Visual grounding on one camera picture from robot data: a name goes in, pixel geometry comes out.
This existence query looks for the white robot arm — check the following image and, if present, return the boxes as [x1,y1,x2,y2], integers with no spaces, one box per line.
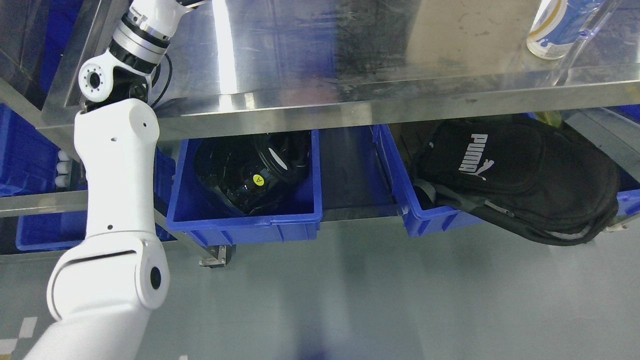
[25,0,202,360]

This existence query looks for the black helmet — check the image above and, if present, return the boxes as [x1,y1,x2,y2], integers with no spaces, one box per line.
[193,130,312,217]

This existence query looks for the blue bin with backpack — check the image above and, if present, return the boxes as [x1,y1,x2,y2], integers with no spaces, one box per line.
[371,114,639,237]

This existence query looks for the blue bin with helmet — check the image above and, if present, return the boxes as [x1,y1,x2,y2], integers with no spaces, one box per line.
[167,129,323,248]

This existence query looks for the stainless steel table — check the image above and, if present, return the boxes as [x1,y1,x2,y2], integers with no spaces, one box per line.
[37,0,640,146]

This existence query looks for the black Puma backpack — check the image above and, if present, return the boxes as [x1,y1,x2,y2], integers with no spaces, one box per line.
[410,114,621,247]

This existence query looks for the white blue bottle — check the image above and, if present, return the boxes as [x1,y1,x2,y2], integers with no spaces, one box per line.
[526,0,605,60]

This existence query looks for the blue bin far left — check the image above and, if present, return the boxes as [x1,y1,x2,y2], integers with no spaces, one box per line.
[0,103,177,252]

